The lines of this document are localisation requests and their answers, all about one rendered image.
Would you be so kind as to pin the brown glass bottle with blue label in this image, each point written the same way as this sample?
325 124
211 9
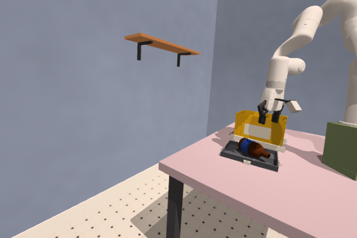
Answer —
252 148

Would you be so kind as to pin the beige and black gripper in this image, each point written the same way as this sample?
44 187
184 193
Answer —
268 103

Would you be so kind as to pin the orange divided crate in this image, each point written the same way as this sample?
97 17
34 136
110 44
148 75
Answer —
246 125

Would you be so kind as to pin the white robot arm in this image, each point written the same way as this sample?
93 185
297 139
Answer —
304 28

